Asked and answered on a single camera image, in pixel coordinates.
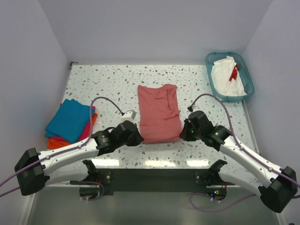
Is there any white t shirt in bin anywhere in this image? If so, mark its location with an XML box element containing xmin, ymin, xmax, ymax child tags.
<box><xmin>211</xmin><ymin>56</ymin><xmax>247</xmax><ymax>97</ymax></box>

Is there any teal plastic bin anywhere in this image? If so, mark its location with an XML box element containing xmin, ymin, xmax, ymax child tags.
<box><xmin>205</xmin><ymin>52</ymin><xmax>255</xmax><ymax>102</ymax></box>

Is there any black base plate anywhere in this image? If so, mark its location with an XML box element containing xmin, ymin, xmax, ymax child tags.
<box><xmin>69</xmin><ymin>168</ymin><xmax>236</xmax><ymax>202</ymax></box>

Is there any folded teal t shirt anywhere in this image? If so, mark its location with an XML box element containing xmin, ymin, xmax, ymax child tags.
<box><xmin>45</xmin><ymin>99</ymin><xmax>92</xmax><ymax>143</ymax></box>

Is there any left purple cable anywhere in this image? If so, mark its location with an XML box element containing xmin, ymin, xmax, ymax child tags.
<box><xmin>0</xmin><ymin>96</ymin><xmax>125</xmax><ymax>202</ymax></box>

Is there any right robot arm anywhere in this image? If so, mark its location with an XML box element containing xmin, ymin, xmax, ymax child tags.
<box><xmin>180</xmin><ymin>111</ymin><xmax>298</xmax><ymax>213</ymax></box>

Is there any folded orange t shirt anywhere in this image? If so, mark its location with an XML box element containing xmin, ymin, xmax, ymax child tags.
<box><xmin>47</xmin><ymin>112</ymin><xmax>98</xmax><ymax>150</ymax></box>

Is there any purple cable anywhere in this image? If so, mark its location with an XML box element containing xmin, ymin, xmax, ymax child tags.
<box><xmin>0</xmin><ymin>96</ymin><xmax>125</xmax><ymax>202</ymax></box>
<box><xmin>187</xmin><ymin>93</ymin><xmax>300</xmax><ymax>211</ymax></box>

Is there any salmon pink t shirt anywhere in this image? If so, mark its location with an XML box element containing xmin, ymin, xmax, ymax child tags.
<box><xmin>137</xmin><ymin>84</ymin><xmax>182</xmax><ymax>144</ymax></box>

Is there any folded magenta t shirt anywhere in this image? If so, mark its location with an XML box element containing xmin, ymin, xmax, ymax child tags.
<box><xmin>78</xmin><ymin>106</ymin><xmax>98</xmax><ymax>141</ymax></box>

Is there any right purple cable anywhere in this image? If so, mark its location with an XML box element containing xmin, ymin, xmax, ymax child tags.
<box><xmin>187</xmin><ymin>93</ymin><xmax>300</xmax><ymax>211</ymax></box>

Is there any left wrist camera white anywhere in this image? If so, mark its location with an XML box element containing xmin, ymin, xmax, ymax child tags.
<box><xmin>121</xmin><ymin>110</ymin><xmax>136</xmax><ymax>122</ymax></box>

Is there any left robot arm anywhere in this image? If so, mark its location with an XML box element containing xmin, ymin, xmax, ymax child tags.
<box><xmin>15</xmin><ymin>120</ymin><xmax>144</xmax><ymax>196</ymax></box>

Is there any aluminium rail frame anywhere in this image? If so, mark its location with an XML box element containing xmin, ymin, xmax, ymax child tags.
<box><xmin>17</xmin><ymin>150</ymin><xmax>281</xmax><ymax>225</ymax></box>

